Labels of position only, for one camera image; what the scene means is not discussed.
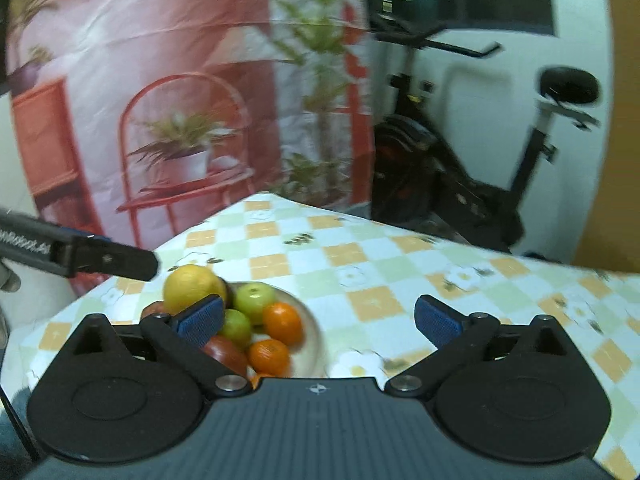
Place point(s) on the green apple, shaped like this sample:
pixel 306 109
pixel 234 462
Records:
pixel 235 329
pixel 254 300

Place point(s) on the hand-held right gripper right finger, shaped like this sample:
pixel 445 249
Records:
pixel 440 322

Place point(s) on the black exercise bike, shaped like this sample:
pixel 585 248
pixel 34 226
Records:
pixel 440 175

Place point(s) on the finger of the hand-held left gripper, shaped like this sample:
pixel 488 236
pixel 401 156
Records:
pixel 87 234
pixel 115 260

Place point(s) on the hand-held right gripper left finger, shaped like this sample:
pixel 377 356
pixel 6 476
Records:
pixel 202 322

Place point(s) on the yellow lemon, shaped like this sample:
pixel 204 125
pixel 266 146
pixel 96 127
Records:
pixel 192 287

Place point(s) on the bright red apple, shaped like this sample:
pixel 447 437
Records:
pixel 227 355

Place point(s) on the person's left hand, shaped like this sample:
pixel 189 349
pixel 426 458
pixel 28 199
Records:
pixel 7 277

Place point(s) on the orange wooden board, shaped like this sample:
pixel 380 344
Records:
pixel 617 185

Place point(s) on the printed red backdrop cloth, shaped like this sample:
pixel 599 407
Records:
pixel 175 85

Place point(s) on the cream white plate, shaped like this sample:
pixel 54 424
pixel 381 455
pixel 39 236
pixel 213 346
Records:
pixel 310 340

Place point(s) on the brownish red apple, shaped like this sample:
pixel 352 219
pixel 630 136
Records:
pixel 152 310

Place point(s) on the checked floral tablecloth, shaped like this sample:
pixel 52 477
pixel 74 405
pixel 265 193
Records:
pixel 380 280

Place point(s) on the mandarin orange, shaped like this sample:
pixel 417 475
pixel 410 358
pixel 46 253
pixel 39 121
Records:
pixel 282 322
pixel 270 356

